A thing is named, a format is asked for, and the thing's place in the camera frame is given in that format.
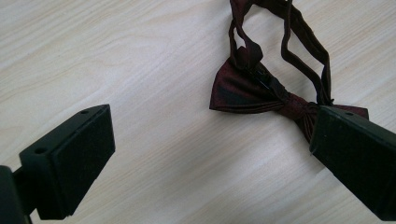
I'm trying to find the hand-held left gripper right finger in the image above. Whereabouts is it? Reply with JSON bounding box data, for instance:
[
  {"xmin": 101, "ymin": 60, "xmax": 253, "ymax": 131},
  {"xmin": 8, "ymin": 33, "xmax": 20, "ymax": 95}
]
[{"xmin": 309, "ymin": 105, "xmax": 396, "ymax": 222}]

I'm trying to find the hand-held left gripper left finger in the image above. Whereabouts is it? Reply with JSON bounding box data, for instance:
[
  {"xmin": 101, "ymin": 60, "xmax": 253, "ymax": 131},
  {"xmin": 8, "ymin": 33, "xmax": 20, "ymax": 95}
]
[{"xmin": 12, "ymin": 104, "xmax": 116, "ymax": 221}]

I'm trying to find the dark red bow tie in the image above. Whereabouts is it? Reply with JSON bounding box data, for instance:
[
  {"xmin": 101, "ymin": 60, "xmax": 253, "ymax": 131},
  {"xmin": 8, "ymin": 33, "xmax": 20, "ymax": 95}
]
[{"xmin": 209, "ymin": 0, "xmax": 370, "ymax": 144}]

